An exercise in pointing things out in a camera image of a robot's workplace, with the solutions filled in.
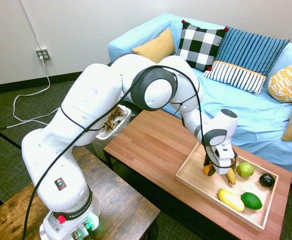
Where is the white power cord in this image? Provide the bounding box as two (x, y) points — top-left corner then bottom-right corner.
(12, 55), (62, 129)

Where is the dark rustic wooden table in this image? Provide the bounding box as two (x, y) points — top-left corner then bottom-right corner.
(0, 146), (161, 240)

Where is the white navy striped pillow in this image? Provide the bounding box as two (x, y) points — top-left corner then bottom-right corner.
(202, 60), (267, 97)

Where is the yellow banana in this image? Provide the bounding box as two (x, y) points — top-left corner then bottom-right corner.
(225, 167), (237, 186)

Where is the light blue sofa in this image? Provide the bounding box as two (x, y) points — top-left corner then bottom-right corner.
(107, 12), (292, 185)

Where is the green apple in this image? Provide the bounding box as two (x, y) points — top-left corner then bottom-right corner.
(236, 161), (255, 178)

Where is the black tripod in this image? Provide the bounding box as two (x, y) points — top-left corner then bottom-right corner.
(0, 120), (22, 205)

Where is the dark avocado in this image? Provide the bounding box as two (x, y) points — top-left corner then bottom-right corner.
(258, 172), (276, 188)

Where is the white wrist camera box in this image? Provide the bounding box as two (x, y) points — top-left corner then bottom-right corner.
(215, 146), (235, 161)

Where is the reddish wooden coffee table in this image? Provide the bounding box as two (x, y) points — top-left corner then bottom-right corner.
(103, 109), (292, 240)

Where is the wall power outlet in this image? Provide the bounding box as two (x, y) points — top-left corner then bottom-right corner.
(35, 48), (52, 61)

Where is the black white checkered pillow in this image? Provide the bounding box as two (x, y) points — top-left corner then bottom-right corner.
(175, 19), (230, 72)

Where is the light wooden tray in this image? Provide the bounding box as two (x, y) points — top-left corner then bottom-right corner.
(175, 136), (279, 232)

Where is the plain mustard cushion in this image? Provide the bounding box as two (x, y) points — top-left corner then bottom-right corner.
(132, 26), (177, 64)

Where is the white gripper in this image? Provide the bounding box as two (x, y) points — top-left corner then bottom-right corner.
(202, 146), (234, 177)

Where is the crumpled brown paper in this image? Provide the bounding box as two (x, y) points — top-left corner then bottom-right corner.
(102, 107), (125, 131)

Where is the white wall cable conduit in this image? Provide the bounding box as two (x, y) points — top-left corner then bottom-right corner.
(20, 0), (43, 50)

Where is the blue striped pillow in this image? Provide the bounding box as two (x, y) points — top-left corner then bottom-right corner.
(212, 26), (290, 77)

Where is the white trash bin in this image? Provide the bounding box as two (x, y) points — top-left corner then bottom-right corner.
(91, 104), (132, 161)

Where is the green lime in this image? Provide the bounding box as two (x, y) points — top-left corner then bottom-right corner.
(240, 191), (263, 211)

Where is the yellow white patterned pillow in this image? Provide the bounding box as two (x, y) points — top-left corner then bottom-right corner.
(267, 58), (292, 104)

